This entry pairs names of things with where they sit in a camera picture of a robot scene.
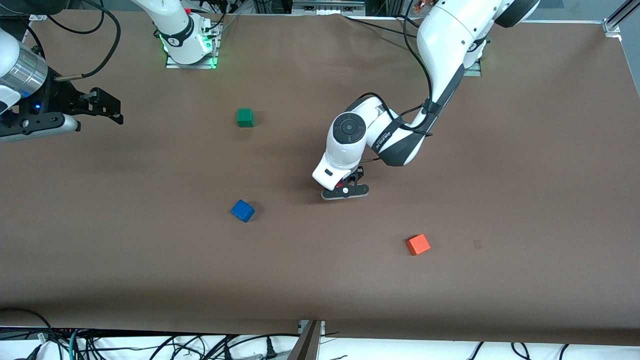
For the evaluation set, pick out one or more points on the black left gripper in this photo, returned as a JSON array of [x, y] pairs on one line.
[[361, 173]]

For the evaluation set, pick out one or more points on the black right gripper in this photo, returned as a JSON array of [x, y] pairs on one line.
[[59, 96]]

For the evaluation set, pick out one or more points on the blue wooden cube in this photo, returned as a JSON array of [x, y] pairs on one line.
[[243, 211]]

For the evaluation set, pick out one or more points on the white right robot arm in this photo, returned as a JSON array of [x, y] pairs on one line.
[[175, 30]]

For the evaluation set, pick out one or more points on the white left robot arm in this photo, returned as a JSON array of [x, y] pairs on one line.
[[445, 40]]

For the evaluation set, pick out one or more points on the orange wooden cube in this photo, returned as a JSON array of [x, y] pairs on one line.
[[418, 245]]

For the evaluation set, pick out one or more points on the aluminium corner profile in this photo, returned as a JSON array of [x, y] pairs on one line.
[[612, 25], [37, 17]]

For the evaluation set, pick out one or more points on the green wooden cube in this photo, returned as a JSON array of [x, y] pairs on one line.
[[245, 117]]

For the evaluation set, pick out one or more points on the brown paper table cover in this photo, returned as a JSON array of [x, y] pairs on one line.
[[150, 275]]

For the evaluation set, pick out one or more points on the small orange figure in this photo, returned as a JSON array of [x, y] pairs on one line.
[[422, 5]]

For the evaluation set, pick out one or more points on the black power plug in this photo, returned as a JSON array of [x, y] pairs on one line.
[[270, 350]]

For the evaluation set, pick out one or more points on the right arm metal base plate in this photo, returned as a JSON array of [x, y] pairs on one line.
[[192, 66]]

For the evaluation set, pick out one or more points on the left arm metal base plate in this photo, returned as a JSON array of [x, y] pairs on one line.
[[475, 72]]

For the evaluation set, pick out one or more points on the aluminium frame beam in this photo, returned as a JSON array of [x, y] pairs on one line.
[[307, 345]]

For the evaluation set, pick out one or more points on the grey metal rail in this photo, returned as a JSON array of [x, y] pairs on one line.
[[327, 6]]

